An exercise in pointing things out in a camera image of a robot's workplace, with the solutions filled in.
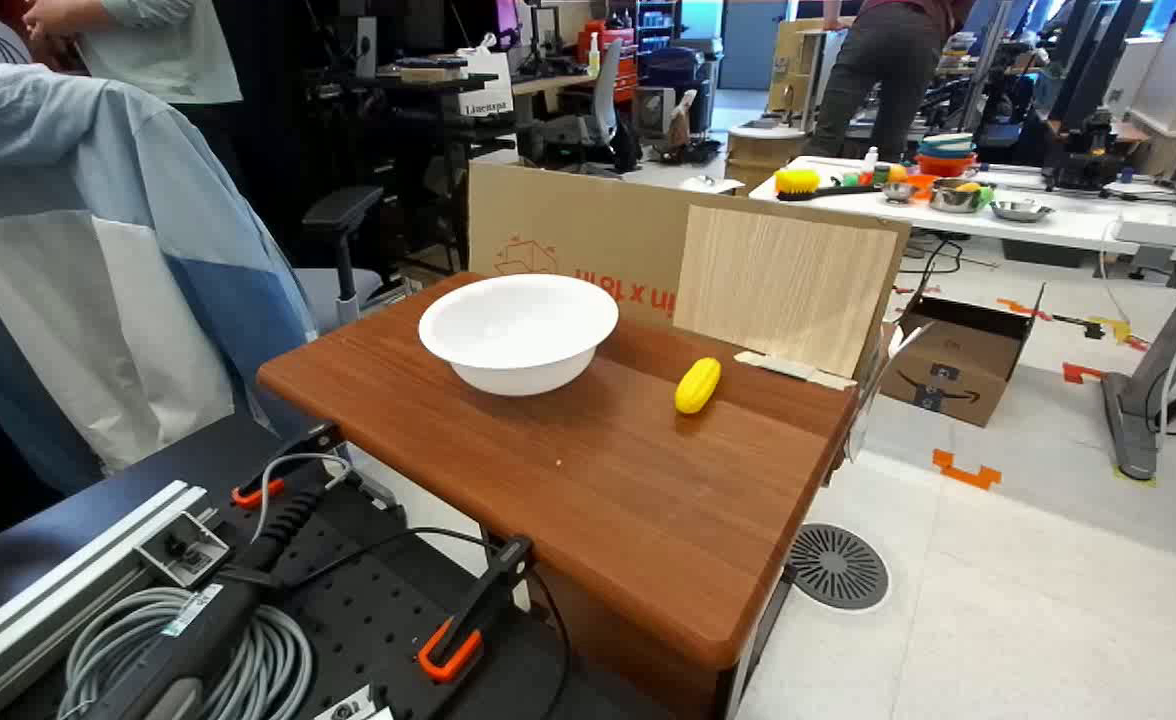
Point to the yellow plastic corn cob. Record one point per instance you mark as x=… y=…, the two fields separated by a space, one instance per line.
x=699 y=385

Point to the white bowl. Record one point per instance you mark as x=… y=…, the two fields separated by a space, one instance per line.
x=518 y=333

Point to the small metal bowl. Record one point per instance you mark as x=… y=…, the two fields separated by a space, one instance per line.
x=1023 y=206

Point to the large closed cardboard box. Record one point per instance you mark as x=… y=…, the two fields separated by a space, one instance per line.
x=568 y=227

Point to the light wooden board panel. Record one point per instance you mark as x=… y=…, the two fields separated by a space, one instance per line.
x=786 y=281

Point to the yellow toy on white table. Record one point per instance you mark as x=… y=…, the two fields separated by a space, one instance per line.
x=799 y=182

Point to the black office chair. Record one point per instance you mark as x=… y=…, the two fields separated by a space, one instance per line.
x=342 y=215

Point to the round grey floor drain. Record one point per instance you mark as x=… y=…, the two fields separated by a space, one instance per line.
x=839 y=567

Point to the open cardboard shipping box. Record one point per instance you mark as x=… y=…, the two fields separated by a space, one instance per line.
x=954 y=358

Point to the orange floor tape marker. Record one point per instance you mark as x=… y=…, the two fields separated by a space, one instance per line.
x=967 y=469

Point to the stack of colourful containers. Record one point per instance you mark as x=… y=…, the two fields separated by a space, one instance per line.
x=946 y=152

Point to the person in dark trousers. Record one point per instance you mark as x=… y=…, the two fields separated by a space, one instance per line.
x=880 y=65

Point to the person in light blue jacket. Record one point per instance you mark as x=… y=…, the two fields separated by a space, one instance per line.
x=93 y=267

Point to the white work table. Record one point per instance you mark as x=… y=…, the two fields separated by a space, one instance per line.
x=1082 y=223

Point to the person in pale green shirt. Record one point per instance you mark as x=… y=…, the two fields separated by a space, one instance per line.
x=162 y=44

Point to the grey table leg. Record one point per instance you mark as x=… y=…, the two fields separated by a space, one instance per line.
x=1150 y=385

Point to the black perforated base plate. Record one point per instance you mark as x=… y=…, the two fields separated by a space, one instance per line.
x=361 y=601

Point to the aluminium profile rail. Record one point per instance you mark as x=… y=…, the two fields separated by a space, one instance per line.
x=68 y=573

